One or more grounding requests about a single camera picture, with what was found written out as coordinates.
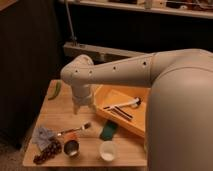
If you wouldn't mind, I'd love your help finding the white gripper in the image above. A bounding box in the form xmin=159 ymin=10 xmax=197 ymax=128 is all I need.
xmin=72 ymin=85 xmax=96 ymax=115

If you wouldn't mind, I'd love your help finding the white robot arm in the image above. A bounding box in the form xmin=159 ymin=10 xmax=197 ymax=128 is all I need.
xmin=61 ymin=49 xmax=213 ymax=171

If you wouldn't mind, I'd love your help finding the yellow plastic tray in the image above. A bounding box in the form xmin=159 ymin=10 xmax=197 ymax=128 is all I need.
xmin=94 ymin=85 xmax=149 ymax=137

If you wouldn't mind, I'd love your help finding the dark striped utensil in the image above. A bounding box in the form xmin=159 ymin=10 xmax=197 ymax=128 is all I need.
xmin=110 ymin=109 xmax=132 ymax=120

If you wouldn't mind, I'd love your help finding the green sponge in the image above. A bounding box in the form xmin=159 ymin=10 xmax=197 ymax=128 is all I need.
xmin=100 ymin=120 xmax=118 ymax=141

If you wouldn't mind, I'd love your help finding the bunch of dark grapes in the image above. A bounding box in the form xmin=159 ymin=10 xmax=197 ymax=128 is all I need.
xmin=33 ymin=139 xmax=62 ymax=165

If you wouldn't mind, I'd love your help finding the blue crumpled cloth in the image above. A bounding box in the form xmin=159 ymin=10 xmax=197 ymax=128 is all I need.
xmin=32 ymin=126 xmax=54 ymax=151

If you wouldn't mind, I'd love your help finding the grey metal beam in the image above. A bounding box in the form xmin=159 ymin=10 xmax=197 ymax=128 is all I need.
xmin=63 ymin=41 xmax=148 ymax=63

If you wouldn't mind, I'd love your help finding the metal pole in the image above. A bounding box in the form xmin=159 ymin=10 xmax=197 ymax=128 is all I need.
xmin=64 ymin=0 xmax=77 ymax=45

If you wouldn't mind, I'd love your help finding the upper shelf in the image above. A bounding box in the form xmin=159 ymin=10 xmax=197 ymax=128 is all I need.
xmin=59 ymin=0 xmax=213 ymax=19

